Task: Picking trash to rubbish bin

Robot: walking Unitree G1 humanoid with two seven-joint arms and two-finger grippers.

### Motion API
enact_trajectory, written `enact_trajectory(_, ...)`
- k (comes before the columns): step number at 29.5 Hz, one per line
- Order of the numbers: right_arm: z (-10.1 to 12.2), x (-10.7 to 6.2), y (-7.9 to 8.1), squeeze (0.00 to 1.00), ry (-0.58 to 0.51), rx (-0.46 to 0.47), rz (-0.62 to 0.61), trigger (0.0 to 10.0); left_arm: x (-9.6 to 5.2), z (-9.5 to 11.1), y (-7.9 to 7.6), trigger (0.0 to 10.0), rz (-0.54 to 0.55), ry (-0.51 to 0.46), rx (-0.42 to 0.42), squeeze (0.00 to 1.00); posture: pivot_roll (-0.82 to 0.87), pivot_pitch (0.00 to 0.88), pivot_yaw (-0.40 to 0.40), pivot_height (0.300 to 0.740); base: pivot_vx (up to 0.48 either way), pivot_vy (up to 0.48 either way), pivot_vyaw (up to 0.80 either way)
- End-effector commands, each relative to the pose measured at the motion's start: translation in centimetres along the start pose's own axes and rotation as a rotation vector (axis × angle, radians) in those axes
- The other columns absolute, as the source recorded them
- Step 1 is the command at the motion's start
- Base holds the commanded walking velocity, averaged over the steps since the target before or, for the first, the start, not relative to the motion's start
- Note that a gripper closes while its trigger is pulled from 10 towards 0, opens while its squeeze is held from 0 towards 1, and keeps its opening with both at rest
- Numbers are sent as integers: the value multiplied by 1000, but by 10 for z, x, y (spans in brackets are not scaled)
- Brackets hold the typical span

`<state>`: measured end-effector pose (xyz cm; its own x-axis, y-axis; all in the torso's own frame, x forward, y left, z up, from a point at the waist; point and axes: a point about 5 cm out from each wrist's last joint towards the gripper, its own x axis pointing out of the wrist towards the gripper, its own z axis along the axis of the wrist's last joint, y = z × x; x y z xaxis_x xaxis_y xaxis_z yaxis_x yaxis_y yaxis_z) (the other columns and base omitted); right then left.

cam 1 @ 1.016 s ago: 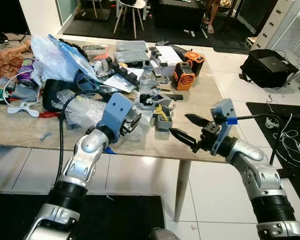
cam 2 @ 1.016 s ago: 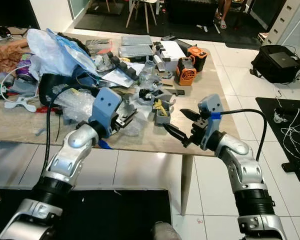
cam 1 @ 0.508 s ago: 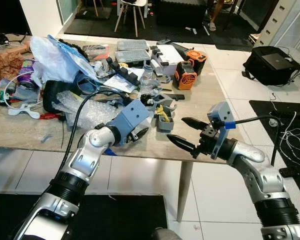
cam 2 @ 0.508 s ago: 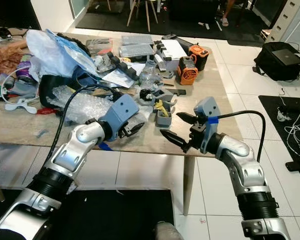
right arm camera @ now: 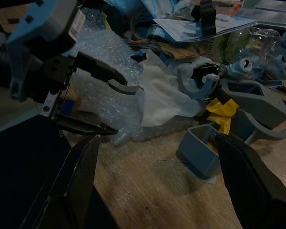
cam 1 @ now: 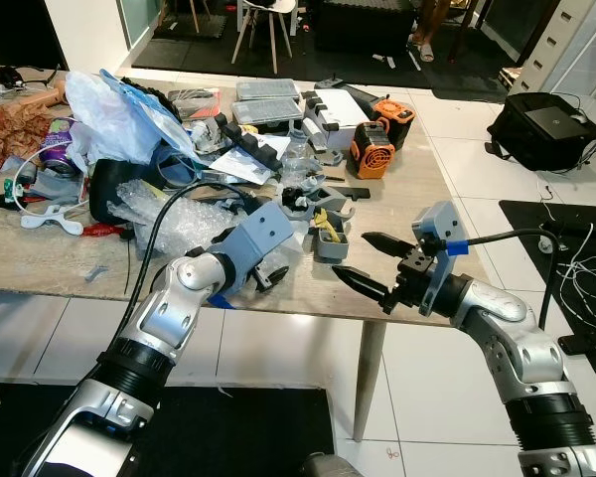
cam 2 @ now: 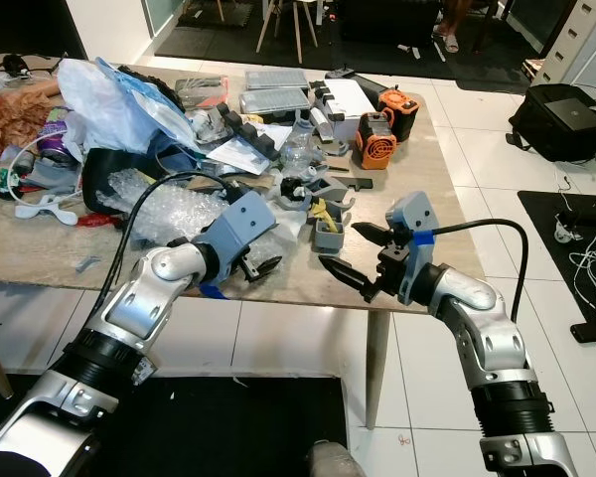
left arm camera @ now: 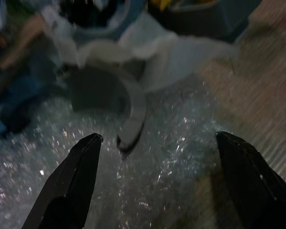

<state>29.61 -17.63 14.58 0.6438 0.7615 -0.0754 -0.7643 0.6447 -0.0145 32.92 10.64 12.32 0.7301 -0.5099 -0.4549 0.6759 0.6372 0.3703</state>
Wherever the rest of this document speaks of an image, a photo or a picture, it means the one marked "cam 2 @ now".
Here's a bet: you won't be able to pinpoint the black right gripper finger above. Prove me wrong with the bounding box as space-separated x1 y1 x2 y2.
351 223 400 250
318 256 378 297

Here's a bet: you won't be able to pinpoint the grey printed part with yellow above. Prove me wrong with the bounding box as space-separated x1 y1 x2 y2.
311 199 357 253

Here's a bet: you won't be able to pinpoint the clear bubble wrap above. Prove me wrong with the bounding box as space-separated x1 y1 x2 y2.
104 167 244 247

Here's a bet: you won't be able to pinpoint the orange black blower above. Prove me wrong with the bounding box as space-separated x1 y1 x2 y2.
356 111 398 171

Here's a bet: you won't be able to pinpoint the beige stone top table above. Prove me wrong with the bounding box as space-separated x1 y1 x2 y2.
0 55 488 430

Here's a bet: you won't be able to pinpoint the white paper sheet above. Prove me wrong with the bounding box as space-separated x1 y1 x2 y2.
207 134 281 176

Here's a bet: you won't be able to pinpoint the clear plastic bottle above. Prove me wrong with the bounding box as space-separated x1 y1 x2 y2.
284 117 319 170

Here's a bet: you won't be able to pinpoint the orange black power tool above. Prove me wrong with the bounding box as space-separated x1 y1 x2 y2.
377 86 421 142

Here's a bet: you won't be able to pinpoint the white flat box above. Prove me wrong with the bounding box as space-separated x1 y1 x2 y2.
313 79 384 126

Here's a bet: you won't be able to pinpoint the large black floor mat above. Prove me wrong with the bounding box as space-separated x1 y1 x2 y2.
0 374 349 477

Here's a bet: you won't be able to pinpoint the large clear screw box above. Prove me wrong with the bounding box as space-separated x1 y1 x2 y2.
238 87 315 116

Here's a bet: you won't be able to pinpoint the black fabric pouch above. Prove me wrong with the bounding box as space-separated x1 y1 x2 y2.
81 145 172 216

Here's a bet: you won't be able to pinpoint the grey parts tray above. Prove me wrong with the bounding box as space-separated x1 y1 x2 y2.
177 78 228 108

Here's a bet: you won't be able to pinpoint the small clear screw box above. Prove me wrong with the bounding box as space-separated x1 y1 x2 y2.
243 69 310 90

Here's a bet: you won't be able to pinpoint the grey robot foot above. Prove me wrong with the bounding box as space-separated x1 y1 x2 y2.
308 441 374 477

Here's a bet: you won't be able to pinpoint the blue plastic bag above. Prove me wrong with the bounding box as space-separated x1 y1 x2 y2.
94 58 190 150

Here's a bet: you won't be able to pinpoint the white plastic clamp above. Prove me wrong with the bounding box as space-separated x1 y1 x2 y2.
15 187 82 226

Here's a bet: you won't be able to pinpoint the white plastic bag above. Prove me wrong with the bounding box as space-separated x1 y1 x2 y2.
58 58 170 152

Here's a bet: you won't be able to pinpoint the black carry bag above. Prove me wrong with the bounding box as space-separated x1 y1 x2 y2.
508 83 596 163

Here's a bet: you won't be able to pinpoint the person's bare legs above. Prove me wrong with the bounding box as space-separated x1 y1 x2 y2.
431 0 474 55

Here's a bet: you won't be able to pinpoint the purple packet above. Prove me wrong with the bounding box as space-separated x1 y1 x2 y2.
36 111 73 160

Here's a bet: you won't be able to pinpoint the white chair wooden legs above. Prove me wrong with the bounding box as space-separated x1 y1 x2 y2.
256 0 325 67

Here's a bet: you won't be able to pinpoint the brown crumpled paper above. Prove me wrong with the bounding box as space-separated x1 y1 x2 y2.
0 89 53 160

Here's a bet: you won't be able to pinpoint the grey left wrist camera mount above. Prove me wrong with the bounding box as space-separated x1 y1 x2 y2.
204 189 279 289

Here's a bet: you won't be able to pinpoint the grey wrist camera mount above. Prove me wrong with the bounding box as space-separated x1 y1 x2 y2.
204 189 279 289
384 191 440 305

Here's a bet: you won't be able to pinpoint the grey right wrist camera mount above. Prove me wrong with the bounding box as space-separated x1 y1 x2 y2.
384 191 440 305

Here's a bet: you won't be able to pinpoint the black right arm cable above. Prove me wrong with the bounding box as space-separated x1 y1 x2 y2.
425 217 533 324

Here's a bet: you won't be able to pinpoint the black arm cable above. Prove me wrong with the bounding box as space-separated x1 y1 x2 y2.
109 171 244 319
425 217 533 324

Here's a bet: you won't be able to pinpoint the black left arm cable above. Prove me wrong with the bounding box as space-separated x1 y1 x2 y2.
109 171 244 319

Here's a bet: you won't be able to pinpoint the black floor mat with cables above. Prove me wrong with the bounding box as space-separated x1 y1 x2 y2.
518 189 596 349

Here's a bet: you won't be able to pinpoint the white cable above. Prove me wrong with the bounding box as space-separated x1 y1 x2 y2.
554 214 596 324

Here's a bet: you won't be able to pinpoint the wooden handle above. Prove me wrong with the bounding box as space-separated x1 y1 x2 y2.
8 76 63 102

